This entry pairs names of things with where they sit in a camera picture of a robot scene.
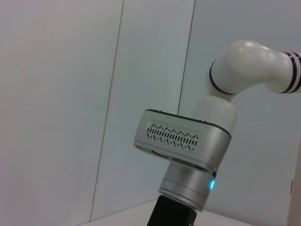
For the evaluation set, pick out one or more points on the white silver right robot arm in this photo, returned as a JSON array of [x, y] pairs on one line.
[[247, 66]]

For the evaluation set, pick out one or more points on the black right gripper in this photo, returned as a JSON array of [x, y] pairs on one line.
[[171, 214]]

